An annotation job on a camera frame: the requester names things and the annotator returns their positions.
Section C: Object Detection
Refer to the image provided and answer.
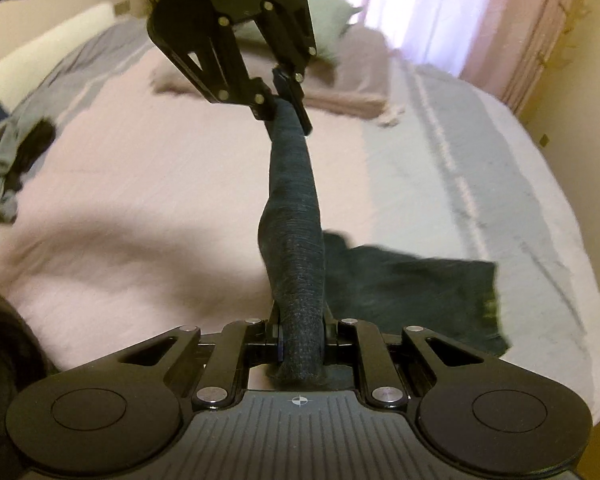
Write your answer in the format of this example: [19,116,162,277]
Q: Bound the dark blue denim jeans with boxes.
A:
[258,99,509,388]

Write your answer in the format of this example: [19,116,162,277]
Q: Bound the green checked cushion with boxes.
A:
[234,0,362,66]

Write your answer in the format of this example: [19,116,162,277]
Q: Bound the pink grey striped bedspread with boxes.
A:
[0,21,600,419]

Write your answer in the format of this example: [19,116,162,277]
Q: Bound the dark maroon garment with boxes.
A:
[5,118,56,192]

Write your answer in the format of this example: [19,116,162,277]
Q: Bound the white quilted pillow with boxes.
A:
[0,2,116,110]

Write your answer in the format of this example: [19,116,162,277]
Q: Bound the pink curtain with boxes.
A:
[346,0,577,114]

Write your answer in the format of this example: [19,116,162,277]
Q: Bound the grey sweatpants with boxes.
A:
[0,109,37,224]

